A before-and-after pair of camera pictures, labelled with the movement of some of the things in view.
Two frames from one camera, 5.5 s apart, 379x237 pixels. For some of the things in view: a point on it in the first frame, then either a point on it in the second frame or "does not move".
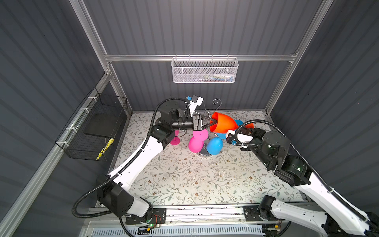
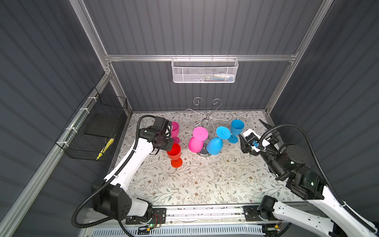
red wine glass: x=225 y=123 to x=174 y=155
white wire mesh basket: x=202 y=70 does not move
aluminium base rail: x=191 y=221 does not move
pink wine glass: x=176 y=140 does not move
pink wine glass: x=196 y=143 does not move
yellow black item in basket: x=107 y=145 does not move
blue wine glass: x=215 y=145 does not move
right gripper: x=258 y=133 to x=243 y=145
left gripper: x=197 y=122 to x=168 y=146
